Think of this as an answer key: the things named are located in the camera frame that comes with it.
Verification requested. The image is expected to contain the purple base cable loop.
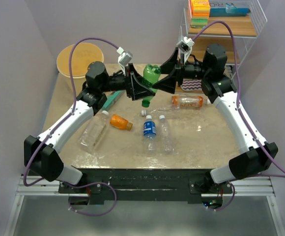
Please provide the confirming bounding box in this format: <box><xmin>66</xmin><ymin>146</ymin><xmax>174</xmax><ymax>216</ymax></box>
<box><xmin>68</xmin><ymin>181</ymin><xmax>118</xmax><ymax>216</ymax></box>

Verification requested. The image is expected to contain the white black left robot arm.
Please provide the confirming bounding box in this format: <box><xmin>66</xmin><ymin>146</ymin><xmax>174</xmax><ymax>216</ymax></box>
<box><xmin>24</xmin><ymin>61</ymin><xmax>155</xmax><ymax>193</ymax></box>

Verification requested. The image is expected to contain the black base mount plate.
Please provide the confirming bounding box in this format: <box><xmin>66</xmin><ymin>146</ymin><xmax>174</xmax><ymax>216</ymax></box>
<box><xmin>59</xmin><ymin>169</ymin><xmax>232</xmax><ymax>205</ymax></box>

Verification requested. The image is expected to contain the green plastic bottle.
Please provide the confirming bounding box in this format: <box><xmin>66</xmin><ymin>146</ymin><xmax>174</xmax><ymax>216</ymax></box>
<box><xmin>141</xmin><ymin>63</ymin><xmax>162</xmax><ymax>108</ymax></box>

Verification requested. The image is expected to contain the crushed clear bottle white cap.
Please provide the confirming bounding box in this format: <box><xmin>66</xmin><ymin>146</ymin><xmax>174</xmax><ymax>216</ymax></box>
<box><xmin>141</xmin><ymin>105</ymin><xmax>181</xmax><ymax>119</ymax></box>

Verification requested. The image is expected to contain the blue label clear bottle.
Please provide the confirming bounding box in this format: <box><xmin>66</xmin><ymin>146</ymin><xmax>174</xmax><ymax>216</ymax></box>
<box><xmin>143</xmin><ymin>115</ymin><xmax>157</xmax><ymax>152</ymax></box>

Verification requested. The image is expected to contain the purple wavy pattern pouch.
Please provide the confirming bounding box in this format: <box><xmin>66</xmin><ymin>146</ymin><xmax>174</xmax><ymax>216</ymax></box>
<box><xmin>180</xmin><ymin>79</ymin><xmax>202</xmax><ymax>92</ymax></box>

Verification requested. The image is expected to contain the teal rectangular box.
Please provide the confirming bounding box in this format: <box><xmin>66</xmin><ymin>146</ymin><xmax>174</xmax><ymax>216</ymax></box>
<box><xmin>102</xmin><ymin>91</ymin><xmax>124</xmax><ymax>111</ymax></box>

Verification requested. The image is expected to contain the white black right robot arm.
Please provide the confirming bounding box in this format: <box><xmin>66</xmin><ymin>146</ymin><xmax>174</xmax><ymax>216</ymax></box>
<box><xmin>153</xmin><ymin>43</ymin><xmax>278</xmax><ymax>193</ymax></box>

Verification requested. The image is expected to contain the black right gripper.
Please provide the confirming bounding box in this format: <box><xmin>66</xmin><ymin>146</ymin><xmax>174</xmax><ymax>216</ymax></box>
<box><xmin>153</xmin><ymin>48</ymin><xmax>210</xmax><ymax>94</ymax></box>

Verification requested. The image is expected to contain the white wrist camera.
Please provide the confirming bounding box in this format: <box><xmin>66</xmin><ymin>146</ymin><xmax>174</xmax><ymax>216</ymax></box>
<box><xmin>176</xmin><ymin>35</ymin><xmax>195</xmax><ymax>63</ymax></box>
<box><xmin>116</xmin><ymin>47</ymin><xmax>133</xmax><ymax>74</ymax></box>

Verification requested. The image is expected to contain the slim clear bottle white cap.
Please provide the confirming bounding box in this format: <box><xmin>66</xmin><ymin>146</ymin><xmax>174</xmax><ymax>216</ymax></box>
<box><xmin>159</xmin><ymin>115</ymin><xmax>174</xmax><ymax>153</ymax></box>

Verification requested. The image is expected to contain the orange juice bottle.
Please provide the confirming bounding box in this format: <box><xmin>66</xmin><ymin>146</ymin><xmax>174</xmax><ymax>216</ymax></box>
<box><xmin>110</xmin><ymin>114</ymin><xmax>133</xmax><ymax>131</ymax></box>

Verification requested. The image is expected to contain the large clear square bottle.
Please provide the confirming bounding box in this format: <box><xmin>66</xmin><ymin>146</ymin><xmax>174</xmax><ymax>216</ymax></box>
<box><xmin>78</xmin><ymin>110</ymin><xmax>109</xmax><ymax>153</ymax></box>

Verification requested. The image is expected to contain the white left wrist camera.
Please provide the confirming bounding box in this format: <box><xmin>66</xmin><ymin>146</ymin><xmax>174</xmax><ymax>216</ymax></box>
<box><xmin>116</xmin><ymin>47</ymin><xmax>133</xmax><ymax>74</ymax></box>

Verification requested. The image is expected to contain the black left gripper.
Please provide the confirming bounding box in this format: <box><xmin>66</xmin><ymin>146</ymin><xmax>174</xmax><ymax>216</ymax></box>
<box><xmin>100</xmin><ymin>63</ymin><xmax>155</xmax><ymax>100</ymax></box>

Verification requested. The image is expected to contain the white wire shelf rack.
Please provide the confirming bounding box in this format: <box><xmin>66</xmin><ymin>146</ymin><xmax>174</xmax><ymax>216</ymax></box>
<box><xmin>178</xmin><ymin>0</ymin><xmax>268</xmax><ymax>74</ymax></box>

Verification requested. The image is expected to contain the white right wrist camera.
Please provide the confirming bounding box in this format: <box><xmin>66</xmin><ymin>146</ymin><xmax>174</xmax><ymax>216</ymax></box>
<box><xmin>176</xmin><ymin>35</ymin><xmax>195</xmax><ymax>63</ymax></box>

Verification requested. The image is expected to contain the yellow plastic bin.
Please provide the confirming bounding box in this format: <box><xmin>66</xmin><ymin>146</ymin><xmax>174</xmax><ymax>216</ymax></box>
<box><xmin>57</xmin><ymin>43</ymin><xmax>104</xmax><ymax>91</ymax></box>

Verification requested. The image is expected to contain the stacked colourful sponges top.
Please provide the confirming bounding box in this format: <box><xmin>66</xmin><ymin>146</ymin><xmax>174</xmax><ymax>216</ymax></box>
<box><xmin>189</xmin><ymin>0</ymin><xmax>210</xmax><ymax>28</ymax></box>

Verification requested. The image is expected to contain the orange label clear bottle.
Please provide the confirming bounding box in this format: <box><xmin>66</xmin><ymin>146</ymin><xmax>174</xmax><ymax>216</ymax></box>
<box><xmin>171</xmin><ymin>96</ymin><xmax>211</xmax><ymax>109</ymax></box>

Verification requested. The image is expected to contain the blue box on shelf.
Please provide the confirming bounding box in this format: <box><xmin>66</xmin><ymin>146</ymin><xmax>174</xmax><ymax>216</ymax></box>
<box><xmin>209</xmin><ymin>1</ymin><xmax>251</xmax><ymax>17</ymax></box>

